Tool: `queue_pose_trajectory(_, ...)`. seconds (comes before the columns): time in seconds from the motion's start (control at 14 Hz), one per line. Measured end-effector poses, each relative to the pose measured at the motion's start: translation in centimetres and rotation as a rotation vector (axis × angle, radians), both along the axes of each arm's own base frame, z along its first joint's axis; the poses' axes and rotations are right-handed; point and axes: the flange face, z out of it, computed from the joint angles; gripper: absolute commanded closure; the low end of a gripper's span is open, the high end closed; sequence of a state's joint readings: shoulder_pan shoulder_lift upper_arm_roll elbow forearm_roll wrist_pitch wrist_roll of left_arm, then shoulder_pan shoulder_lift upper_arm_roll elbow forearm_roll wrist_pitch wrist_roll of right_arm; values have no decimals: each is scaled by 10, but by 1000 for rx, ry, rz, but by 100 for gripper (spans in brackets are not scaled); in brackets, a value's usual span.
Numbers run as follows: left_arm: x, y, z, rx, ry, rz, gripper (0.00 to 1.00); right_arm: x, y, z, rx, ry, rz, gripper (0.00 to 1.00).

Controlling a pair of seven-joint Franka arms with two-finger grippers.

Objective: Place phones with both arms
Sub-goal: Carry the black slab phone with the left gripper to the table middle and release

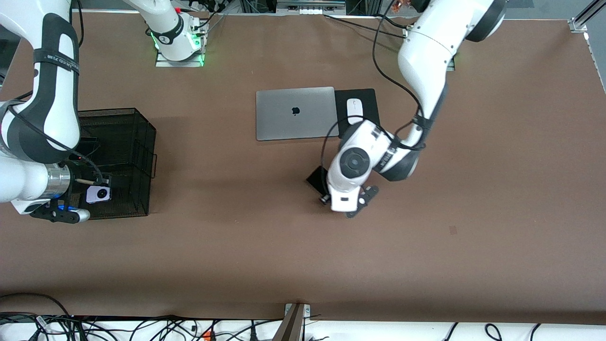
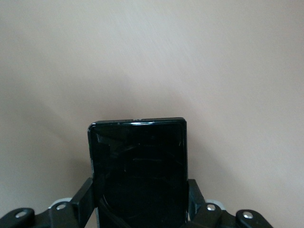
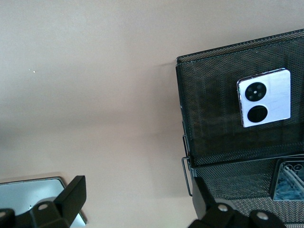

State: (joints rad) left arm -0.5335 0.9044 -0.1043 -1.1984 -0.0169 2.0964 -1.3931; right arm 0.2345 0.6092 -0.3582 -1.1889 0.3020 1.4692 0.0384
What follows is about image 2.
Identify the black slab smartphone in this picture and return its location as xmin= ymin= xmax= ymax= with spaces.
xmin=87 ymin=117 xmax=190 ymax=228

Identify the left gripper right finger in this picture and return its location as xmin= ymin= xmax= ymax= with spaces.
xmin=187 ymin=179 xmax=272 ymax=228

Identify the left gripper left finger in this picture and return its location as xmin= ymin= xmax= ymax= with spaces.
xmin=0 ymin=177 xmax=96 ymax=228

